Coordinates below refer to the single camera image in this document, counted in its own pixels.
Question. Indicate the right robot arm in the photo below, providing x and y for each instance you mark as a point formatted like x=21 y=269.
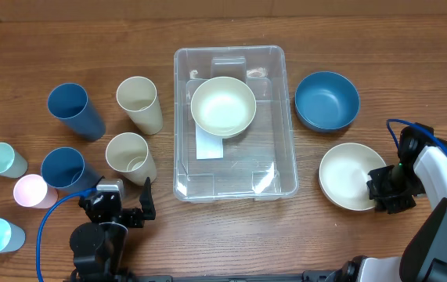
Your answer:
x=422 y=169

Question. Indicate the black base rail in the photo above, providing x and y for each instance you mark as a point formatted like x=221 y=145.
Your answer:
x=306 y=276

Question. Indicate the cream bowl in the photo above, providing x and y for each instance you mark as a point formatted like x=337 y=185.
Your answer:
x=344 y=172
x=223 y=106

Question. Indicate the beige tall cup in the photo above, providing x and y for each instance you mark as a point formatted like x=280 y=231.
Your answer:
x=129 y=154
x=137 y=96

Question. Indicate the dark blue bowl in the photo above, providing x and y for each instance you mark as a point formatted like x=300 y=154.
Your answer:
x=326 y=101

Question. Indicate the pink small cup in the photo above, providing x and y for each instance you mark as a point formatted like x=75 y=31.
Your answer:
x=32 y=191

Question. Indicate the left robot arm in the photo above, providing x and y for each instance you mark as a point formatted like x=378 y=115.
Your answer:
x=99 y=244

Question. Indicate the mint green small cup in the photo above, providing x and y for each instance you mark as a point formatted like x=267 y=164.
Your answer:
x=12 y=164

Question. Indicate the dark blue tall cup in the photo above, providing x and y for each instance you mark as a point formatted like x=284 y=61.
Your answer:
x=71 y=104
x=65 y=169

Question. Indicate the white label in container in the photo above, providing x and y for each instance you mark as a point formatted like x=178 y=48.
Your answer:
x=208 y=146

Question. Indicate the clear plastic storage container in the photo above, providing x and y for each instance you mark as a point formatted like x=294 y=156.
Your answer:
x=259 y=163

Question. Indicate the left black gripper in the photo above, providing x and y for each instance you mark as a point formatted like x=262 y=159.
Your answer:
x=135 y=215

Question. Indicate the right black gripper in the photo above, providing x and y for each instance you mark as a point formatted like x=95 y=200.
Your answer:
x=376 y=186

